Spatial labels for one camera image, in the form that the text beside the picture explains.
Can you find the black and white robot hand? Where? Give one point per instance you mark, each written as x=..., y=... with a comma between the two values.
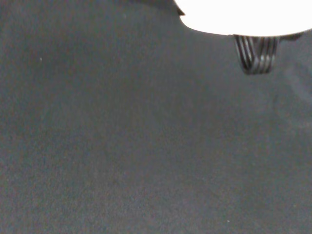
x=243, y=17

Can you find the black bench cloth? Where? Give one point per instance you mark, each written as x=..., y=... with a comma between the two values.
x=122, y=146

